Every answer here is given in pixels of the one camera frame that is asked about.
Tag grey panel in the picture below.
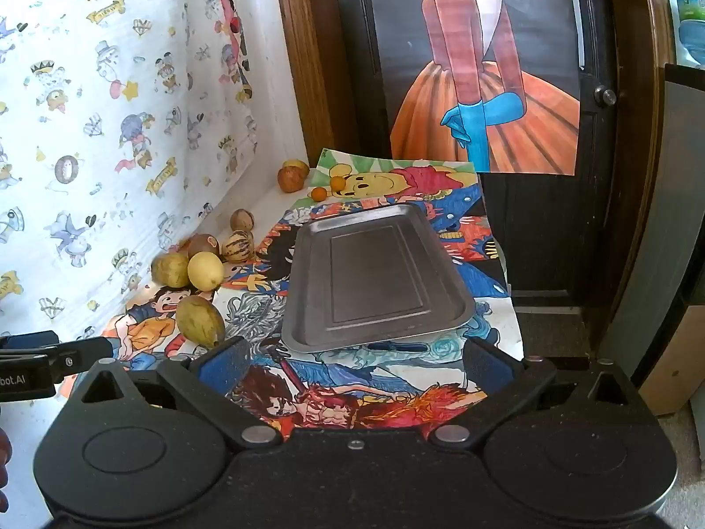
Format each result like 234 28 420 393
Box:
597 63 705 376

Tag cartoon boys drawing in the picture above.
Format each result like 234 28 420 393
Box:
58 281 221 398

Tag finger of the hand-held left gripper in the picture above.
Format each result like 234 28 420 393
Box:
0 332 60 350
0 338 115 378

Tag metal tray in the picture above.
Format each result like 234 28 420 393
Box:
281 204 475 354

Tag yellow bear drawing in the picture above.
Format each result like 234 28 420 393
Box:
308 148 477 213

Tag blue red monster drawing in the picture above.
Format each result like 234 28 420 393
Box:
424 176 510 298

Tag red-brown round fruit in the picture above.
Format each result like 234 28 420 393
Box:
277 166 305 194

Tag grey-haired character drawing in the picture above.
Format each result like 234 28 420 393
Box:
212 287 527 442

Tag round yellow lemon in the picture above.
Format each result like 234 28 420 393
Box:
187 252 226 291

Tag person's left hand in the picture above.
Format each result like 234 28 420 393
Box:
0 428 13 512

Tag spiky-haired hero drawing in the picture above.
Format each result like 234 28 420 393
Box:
220 201 326 298

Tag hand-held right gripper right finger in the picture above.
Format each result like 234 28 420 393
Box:
426 338 643 451

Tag plastic water bottle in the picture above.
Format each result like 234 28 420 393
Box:
669 0 705 67

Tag purple-striped pepino melon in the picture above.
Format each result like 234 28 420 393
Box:
221 230 256 263

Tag brown kiwi with sticker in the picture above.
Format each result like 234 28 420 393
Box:
186 233 222 259

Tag greenish-brown fruit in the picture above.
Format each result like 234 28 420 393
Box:
151 253 191 289

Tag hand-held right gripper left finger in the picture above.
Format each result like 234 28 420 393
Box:
70 335 287 451

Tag cardboard box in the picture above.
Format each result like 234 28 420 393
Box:
639 287 705 417

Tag white cartoon-print cloth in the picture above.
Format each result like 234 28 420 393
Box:
0 0 260 343

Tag dark door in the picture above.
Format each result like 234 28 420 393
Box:
330 0 623 343

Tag oblong yellow-green fruit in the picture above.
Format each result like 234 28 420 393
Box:
175 294 226 347

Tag wall poster orange dress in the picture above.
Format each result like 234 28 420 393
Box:
364 0 582 174

